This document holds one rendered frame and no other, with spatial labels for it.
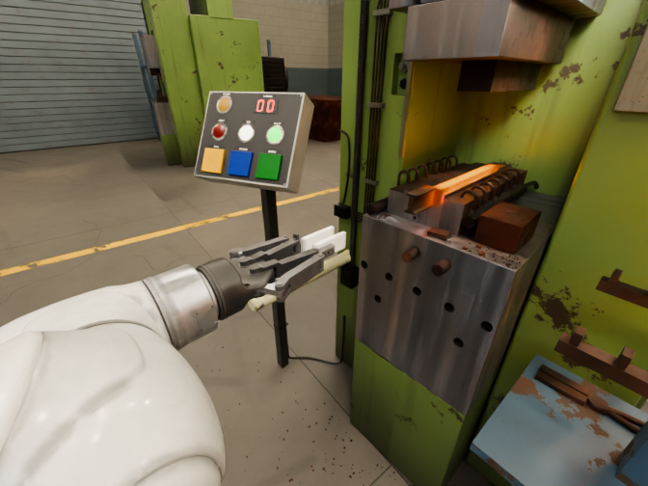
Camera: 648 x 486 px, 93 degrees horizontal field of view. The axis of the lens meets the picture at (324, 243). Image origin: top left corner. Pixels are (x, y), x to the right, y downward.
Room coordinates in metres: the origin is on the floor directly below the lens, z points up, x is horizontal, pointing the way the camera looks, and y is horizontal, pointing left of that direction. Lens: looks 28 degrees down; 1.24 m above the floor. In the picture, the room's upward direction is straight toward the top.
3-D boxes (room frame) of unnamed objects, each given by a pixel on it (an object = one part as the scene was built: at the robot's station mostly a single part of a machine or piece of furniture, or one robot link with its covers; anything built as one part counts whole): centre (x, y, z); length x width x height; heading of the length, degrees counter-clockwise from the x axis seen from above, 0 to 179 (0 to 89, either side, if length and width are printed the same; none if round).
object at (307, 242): (0.46, 0.01, 1.00); 0.07 x 0.01 x 0.03; 133
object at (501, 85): (0.86, -0.44, 1.24); 0.30 x 0.07 x 0.06; 133
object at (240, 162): (0.94, 0.25, 1.01); 0.07 x 0.05 x 0.07; 68
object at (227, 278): (0.34, 0.11, 1.00); 0.09 x 0.08 x 0.07; 133
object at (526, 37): (0.85, -0.39, 1.32); 0.42 x 0.20 x 0.10; 133
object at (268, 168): (0.90, 0.16, 1.01); 0.07 x 0.05 x 0.07; 68
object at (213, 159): (0.98, 0.35, 1.01); 0.07 x 0.05 x 0.07; 68
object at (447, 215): (0.85, -0.39, 0.96); 0.42 x 0.20 x 0.09; 133
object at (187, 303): (0.29, 0.17, 1.00); 0.09 x 0.06 x 0.09; 43
